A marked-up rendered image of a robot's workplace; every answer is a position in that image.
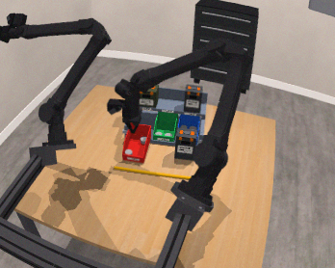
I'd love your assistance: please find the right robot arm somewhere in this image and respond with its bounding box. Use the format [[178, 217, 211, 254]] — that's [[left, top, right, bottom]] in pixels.
[[107, 38, 253, 206]]

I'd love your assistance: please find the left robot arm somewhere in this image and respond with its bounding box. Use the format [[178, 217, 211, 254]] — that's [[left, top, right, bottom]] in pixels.
[[1, 13, 112, 146]]

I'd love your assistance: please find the grey metal shelf rack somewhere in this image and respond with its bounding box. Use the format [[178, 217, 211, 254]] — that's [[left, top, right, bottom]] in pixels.
[[140, 87, 208, 146]]

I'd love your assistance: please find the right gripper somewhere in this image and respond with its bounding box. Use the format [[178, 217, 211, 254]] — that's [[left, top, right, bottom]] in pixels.
[[122, 103, 142, 134]]

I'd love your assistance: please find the green open bin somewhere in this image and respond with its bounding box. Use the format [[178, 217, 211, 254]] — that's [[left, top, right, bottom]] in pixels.
[[153, 112, 178, 142]]

